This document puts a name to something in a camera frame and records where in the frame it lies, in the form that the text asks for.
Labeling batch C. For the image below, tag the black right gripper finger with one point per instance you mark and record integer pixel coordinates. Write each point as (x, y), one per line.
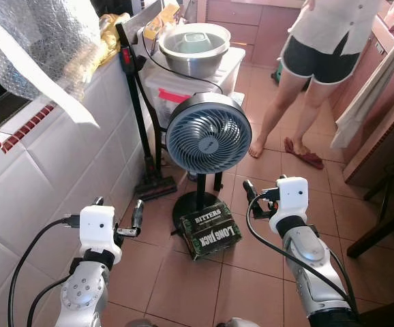
(281, 178)
(251, 195)

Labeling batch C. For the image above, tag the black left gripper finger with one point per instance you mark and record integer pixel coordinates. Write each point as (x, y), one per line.
(99, 201)
(138, 216)

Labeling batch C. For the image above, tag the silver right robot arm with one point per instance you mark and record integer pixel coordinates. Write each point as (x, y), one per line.
(309, 255)

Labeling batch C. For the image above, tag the red slipper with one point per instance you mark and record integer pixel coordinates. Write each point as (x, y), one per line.
(306, 157)

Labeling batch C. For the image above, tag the green printed carton box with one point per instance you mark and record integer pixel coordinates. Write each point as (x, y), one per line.
(210, 228)

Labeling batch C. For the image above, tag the grey round floor fan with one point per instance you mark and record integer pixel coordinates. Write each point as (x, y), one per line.
(207, 136)

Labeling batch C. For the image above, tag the black stick vacuum cleaner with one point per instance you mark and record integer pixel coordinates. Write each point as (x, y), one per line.
(137, 109)

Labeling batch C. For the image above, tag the brown wooden table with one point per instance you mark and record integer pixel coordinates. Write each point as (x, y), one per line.
(388, 150)

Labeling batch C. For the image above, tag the dark wooden chair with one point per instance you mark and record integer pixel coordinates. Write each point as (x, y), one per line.
(381, 235)

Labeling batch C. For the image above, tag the white hanging cloth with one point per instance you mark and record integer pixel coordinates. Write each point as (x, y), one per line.
(367, 95)

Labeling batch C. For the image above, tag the person in white shirt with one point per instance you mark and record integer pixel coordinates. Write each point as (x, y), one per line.
(320, 61)

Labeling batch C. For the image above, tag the white plastic storage box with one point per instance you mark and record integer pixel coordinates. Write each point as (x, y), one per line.
(161, 88)

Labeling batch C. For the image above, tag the large steel basin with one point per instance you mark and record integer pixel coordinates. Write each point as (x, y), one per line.
(191, 65)

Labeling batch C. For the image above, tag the pink kitchen cabinet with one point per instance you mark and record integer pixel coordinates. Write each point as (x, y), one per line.
(251, 27)

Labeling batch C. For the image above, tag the pale green bowl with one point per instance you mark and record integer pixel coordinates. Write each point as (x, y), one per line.
(195, 39)

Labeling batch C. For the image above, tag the yellow plastic bag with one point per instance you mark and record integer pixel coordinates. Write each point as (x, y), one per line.
(112, 37)

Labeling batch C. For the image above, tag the clear bubble wrap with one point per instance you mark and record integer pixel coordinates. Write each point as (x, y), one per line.
(40, 41)

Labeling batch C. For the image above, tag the yellow snack packet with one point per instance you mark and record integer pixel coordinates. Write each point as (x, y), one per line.
(161, 19)

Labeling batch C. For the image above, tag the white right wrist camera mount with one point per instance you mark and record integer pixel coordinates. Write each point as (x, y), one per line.
(291, 199)

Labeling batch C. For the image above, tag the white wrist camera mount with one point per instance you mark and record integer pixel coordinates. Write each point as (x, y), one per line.
(291, 199)
(98, 228)

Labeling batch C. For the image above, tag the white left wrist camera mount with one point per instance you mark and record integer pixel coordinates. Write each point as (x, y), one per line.
(98, 228)

